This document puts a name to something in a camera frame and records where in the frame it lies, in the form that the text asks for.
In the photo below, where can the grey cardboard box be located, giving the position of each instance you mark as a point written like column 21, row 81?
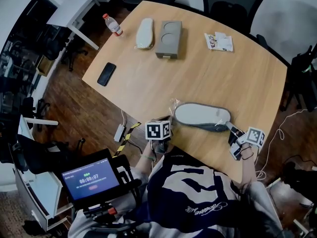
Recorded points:
column 169, row 38

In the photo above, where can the white power strip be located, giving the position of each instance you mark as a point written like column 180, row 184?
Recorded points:
column 120, row 133

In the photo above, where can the black monitor with timer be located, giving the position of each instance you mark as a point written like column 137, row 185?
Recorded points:
column 90, row 180

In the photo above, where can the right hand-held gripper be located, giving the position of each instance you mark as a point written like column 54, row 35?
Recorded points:
column 255, row 136

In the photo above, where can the red-capped water bottle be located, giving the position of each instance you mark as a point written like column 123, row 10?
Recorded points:
column 113, row 26

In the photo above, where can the black rig mount red knob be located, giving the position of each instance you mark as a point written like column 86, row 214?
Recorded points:
column 128, row 182

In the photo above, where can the crumpled white paper wrapper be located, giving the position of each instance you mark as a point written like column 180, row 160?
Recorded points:
column 219, row 42

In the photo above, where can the black smartphone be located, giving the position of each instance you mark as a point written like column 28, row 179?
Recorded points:
column 106, row 74

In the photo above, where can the grey white slippers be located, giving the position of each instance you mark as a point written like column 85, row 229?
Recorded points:
column 200, row 114

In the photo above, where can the clear plastic bag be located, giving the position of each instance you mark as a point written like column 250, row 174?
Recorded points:
column 173, row 103

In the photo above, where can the person's right forearm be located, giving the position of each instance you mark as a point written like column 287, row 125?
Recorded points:
column 248, row 168

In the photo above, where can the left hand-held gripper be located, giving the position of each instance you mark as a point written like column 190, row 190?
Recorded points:
column 157, row 130

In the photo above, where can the black mesh high-back chair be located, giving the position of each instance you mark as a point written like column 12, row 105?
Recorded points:
column 232, row 6

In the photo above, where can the person's left forearm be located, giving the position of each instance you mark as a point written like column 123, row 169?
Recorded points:
column 146, row 166

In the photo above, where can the brown cardboard box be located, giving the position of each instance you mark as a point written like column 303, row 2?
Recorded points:
column 44, row 66

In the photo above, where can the small green item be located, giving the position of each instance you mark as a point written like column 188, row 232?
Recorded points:
column 307, row 69

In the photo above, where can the long white desk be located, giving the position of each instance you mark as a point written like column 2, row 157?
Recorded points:
column 74, row 11

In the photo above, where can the packaged cream slippers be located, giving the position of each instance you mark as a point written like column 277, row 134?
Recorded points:
column 144, row 33

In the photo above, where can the white desk with pale top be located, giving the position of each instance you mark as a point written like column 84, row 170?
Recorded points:
column 47, row 190

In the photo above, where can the person's navy white shirt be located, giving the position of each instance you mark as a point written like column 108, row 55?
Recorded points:
column 193, row 195

